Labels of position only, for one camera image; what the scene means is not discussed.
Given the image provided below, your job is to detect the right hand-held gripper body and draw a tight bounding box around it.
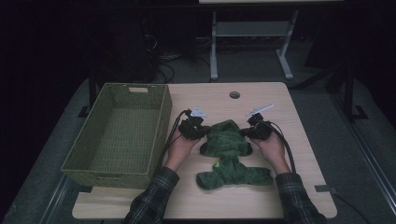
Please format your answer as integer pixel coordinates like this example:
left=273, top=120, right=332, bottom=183
left=245, top=103, right=275, bottom=141

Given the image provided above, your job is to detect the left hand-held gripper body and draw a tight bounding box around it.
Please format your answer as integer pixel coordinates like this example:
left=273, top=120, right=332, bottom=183
left=177, top=106, right=210, bottom=141

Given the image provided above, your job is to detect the green fleece garment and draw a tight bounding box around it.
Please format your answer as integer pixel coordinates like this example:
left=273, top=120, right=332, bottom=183
left=195, top=119, right=275, bottom=191

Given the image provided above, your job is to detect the person's right hand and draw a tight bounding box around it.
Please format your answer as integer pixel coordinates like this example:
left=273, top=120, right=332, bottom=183
left=249, top=132, right=291, bottom=176

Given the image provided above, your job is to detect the person's left hand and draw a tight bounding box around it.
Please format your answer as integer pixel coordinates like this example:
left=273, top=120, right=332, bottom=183
left=164, top=129, right=201, bottom=173

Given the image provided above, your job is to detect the green woven basket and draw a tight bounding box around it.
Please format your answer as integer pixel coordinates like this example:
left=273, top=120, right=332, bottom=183
left=60, top=82, right=174, bottom=190

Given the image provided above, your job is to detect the grey tape strip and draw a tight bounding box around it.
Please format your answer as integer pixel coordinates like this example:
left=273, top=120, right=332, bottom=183
left=314, top=184, right=338, bottom=196

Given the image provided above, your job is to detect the black metal stand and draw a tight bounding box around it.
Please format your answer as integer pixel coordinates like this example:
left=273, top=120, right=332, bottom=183
left=342, top=64, right=370, bottom=121

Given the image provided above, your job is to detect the right hand-held gripper black cable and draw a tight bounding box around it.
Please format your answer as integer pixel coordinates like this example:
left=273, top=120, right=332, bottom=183
left=264, top=120, right=297, bottom=175

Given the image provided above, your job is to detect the tangle of black floor cables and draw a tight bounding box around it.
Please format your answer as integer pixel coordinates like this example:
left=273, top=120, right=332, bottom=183
left=146, top=32, right=188, bottom=84

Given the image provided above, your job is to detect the white metal frame desk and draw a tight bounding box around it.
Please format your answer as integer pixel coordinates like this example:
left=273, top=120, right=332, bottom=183
left=199, top=0, right=344, bottom=82

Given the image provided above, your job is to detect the black cable at table edge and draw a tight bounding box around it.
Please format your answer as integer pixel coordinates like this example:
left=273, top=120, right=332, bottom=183
left=334, top=191, right=372, bottom=224

